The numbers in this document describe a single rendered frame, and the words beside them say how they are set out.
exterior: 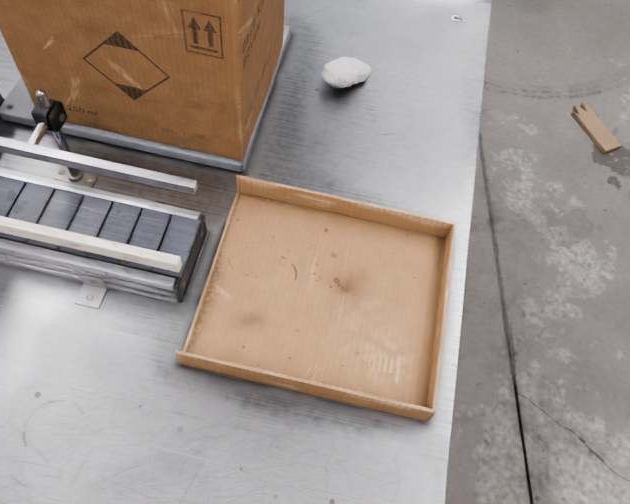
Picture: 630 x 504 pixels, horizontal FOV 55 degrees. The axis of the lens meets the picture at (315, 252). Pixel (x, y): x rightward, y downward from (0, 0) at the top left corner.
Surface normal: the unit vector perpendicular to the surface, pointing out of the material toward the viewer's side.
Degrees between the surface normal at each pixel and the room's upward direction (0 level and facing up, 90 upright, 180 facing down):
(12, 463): 0
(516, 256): 0
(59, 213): 0
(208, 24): 90
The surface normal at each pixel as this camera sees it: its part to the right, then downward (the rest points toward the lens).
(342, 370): 0.08, -0.50
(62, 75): -0.21, 0.84
